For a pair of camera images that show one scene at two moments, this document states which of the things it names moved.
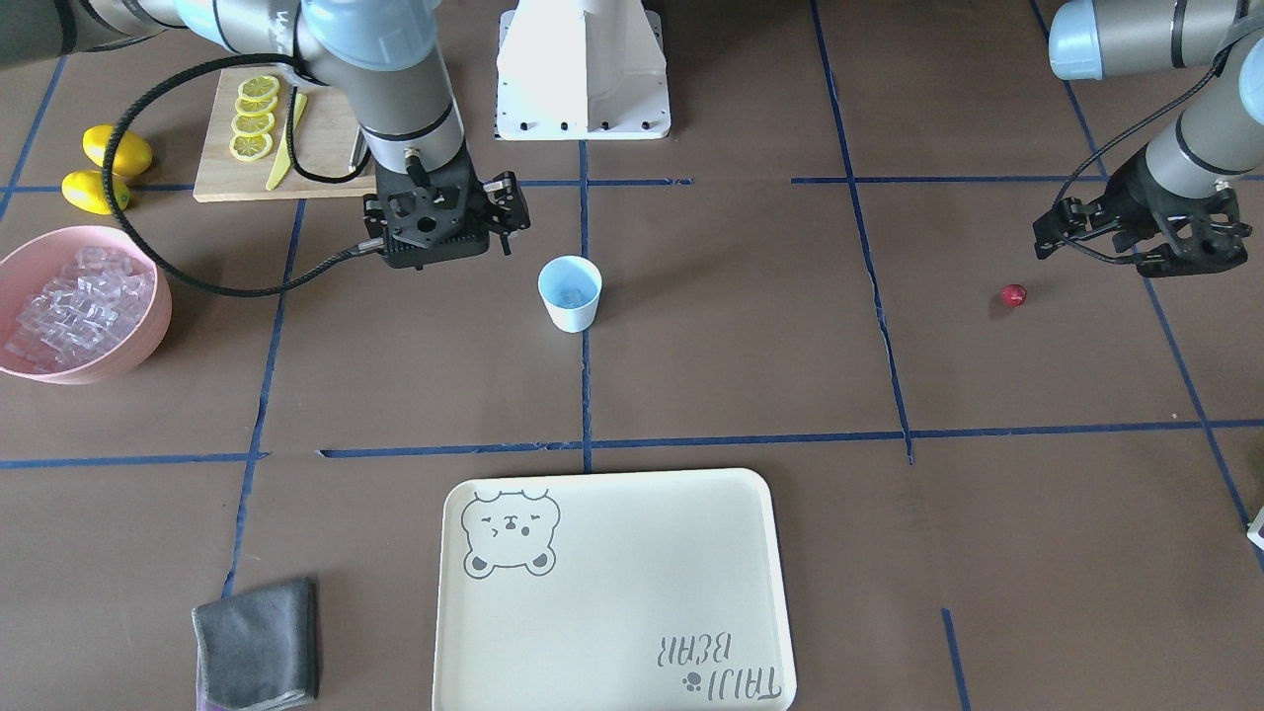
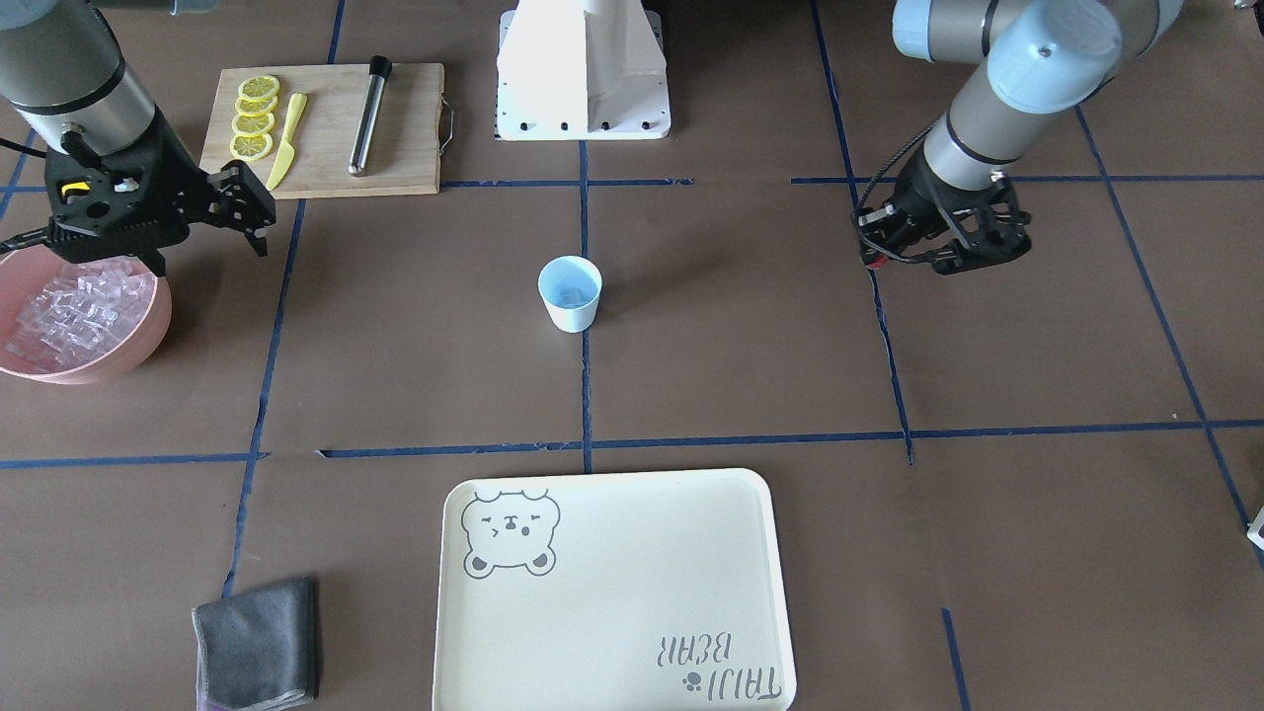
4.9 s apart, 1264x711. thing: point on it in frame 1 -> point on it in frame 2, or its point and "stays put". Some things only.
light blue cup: x=571 y=286 stays put
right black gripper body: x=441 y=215 -> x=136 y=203
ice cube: x=571 y=295 stays put
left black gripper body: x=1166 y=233 -> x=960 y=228
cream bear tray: x=657 y=591 stays put
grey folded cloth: x=259 y=649 stays put
